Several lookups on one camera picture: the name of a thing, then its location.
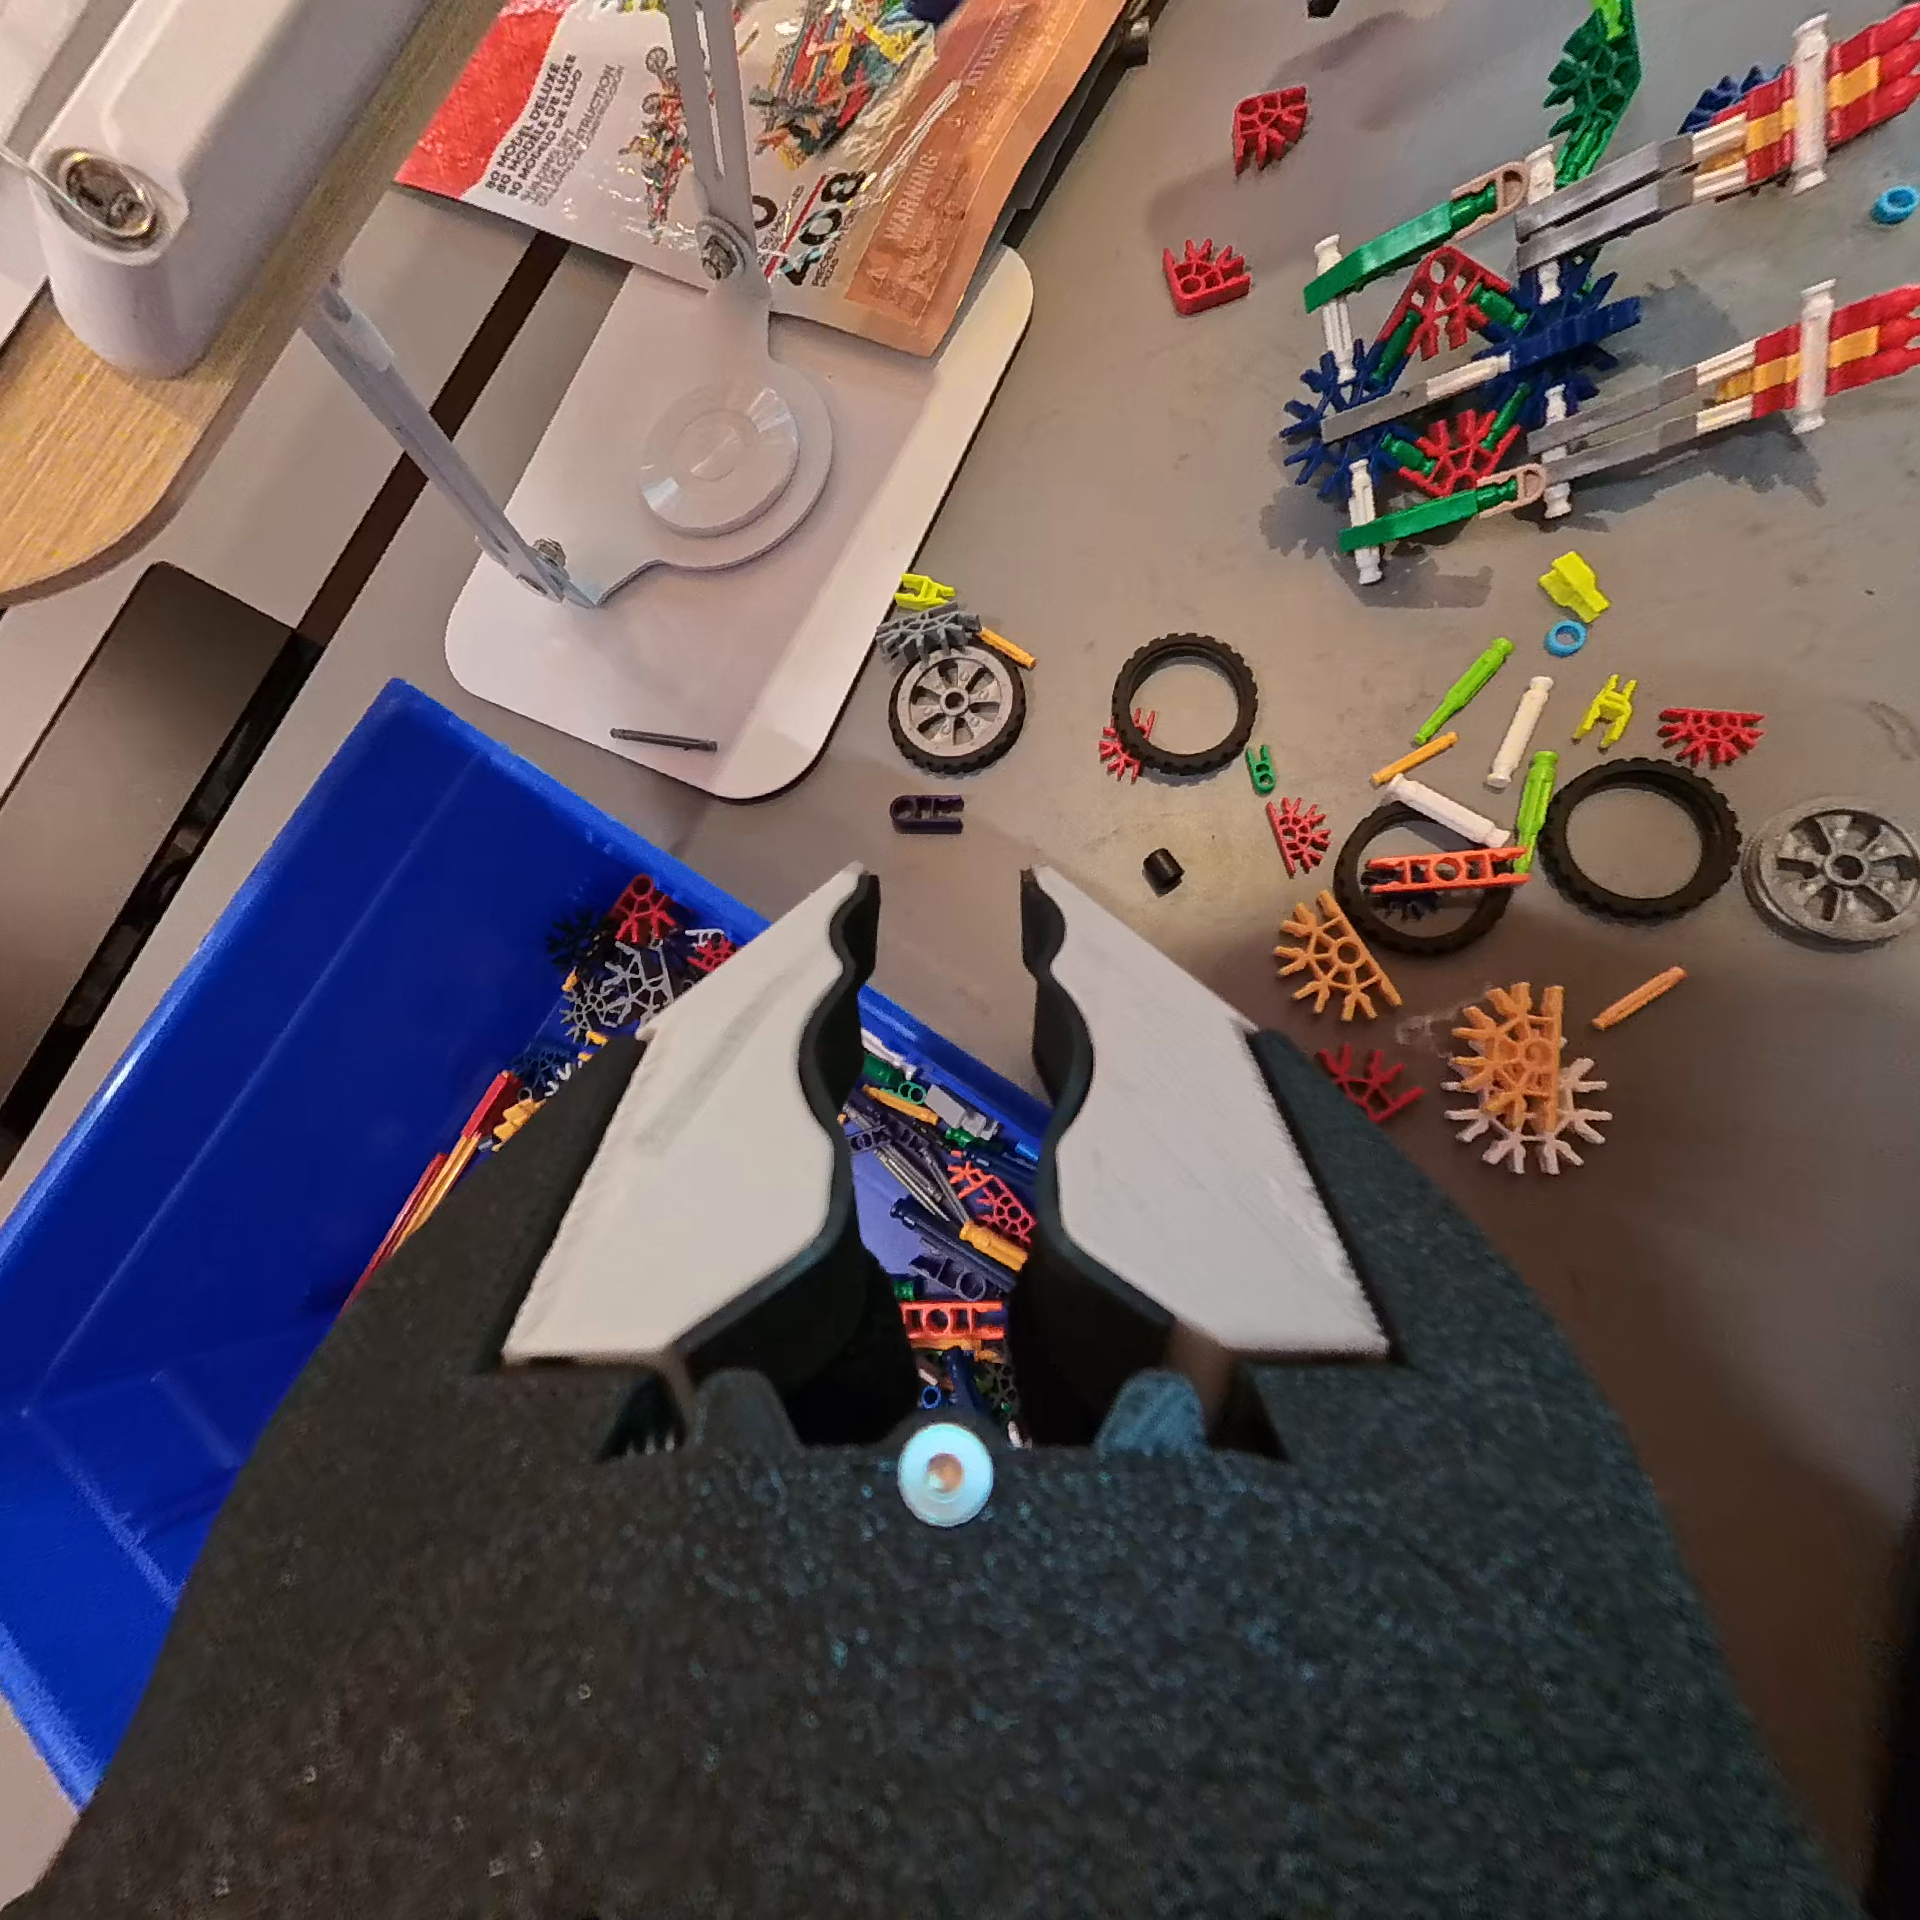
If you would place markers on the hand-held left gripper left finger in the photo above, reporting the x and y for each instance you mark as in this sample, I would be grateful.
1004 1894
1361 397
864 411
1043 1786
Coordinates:
690 1185

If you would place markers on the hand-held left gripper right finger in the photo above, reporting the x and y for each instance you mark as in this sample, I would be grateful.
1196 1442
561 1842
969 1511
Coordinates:
1201 1185

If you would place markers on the pile of colourful toy pieces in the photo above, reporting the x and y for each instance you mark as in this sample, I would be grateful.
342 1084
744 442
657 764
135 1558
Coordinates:
638 961

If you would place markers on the yellow snowflake connector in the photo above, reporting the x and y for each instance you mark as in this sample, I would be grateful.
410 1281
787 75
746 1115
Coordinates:
1507 1050

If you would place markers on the blue labelled storage bin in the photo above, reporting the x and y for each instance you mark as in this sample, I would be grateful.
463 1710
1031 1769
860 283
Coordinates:
224 1125

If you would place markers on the black toy tyre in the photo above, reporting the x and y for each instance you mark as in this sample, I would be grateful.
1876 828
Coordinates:
1558 839
1346 878
1124 703

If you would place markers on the red fan connector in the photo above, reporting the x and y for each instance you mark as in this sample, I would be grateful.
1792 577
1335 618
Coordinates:
1119 750
1299 836
1271 134
1372 1090
1710 733

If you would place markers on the yellow half-circle connector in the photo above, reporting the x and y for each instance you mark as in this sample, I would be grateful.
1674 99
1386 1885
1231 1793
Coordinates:
1335 961

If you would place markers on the small black spacer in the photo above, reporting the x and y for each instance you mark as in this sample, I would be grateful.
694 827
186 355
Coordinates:
1162 874

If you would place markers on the white snowflake connector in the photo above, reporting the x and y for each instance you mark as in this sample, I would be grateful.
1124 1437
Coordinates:
1560 1125

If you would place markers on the orange ladder connector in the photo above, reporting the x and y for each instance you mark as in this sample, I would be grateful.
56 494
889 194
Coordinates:
1448 869

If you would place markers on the green clip connector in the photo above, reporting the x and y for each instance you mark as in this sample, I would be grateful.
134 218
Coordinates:
1260 773

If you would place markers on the purple clip connector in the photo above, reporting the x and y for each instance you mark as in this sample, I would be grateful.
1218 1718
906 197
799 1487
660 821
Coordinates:
914 820

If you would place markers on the white toy rod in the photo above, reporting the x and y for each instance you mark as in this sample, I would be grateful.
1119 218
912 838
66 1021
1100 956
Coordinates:
1440 810
1521 733

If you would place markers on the dark grey thin rod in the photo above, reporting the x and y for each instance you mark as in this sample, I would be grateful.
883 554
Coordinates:
660 740

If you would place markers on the short yellow toy rod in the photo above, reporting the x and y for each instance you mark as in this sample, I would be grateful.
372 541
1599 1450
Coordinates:
1416 761
1636 999
1008 647

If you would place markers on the lime green toy rod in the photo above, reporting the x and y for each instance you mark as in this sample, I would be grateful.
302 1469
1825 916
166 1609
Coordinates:
1463 694
1536 796

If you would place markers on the toy wheel with grey hub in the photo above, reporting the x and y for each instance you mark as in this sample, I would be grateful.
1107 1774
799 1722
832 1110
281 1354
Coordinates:
960 706

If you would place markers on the grey snowflake connector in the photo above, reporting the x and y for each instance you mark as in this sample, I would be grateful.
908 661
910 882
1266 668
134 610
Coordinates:
921 635

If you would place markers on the white desk stand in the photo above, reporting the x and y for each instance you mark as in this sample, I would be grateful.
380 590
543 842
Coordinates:
840 599

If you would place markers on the yellow-green clip connector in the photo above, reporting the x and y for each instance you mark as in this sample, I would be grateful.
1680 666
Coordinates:
1607 715
927 590

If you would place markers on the grey wheel hub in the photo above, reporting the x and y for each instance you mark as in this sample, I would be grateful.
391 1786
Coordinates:
1799 839

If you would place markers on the yellow clip connector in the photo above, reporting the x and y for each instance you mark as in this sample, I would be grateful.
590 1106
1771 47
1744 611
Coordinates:
1576 587

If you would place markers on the colourful toy model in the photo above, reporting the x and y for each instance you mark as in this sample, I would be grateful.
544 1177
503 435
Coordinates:
1515 346

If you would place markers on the red square connector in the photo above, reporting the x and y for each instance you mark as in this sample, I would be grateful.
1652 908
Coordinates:
1206 285

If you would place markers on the rounded wooden board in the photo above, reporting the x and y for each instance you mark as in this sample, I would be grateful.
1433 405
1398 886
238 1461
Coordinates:
89 451

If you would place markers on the toy set instruction booklet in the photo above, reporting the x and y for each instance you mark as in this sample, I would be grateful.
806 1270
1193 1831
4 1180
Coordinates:
902 195

